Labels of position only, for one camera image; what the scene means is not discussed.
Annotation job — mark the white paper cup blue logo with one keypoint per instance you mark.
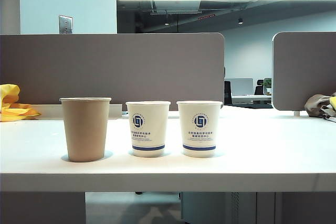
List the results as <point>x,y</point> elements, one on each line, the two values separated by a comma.
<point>199,138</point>
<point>148,137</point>

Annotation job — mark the brown paper cup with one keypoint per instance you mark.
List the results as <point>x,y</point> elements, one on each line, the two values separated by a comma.
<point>85,129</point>

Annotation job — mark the wide grey desk divider panel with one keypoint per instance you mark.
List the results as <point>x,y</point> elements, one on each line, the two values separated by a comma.
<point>131,64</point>

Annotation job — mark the black office chair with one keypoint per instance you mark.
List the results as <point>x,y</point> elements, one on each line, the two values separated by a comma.
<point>228,93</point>
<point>259,87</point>

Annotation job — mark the white background desk screen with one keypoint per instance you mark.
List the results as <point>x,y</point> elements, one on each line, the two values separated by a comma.
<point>240,86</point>

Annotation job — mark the white background desk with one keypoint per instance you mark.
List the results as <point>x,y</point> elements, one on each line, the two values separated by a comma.
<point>252,99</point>

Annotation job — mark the red LED ceiling sign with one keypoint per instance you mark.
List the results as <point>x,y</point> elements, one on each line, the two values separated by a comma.
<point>207,16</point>

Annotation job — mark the green potted plant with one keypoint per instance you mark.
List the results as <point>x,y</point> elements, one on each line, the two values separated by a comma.
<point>267,83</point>

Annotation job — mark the black ceiling spotlight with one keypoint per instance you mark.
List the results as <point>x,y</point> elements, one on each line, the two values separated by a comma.
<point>240,21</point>

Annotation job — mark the grey under-desk cabinet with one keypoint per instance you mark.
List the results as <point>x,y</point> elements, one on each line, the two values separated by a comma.
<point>210,208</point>

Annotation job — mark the yellow cloth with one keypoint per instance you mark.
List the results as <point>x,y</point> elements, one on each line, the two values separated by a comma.
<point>10,108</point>

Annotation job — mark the small yellow object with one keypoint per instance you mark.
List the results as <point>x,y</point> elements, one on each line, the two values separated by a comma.
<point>333,102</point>

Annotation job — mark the metal wall switch plate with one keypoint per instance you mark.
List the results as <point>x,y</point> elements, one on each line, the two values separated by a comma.
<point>65,24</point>

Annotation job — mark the white divider foot bracket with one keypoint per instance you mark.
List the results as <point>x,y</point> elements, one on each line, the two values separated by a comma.
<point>296,113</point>

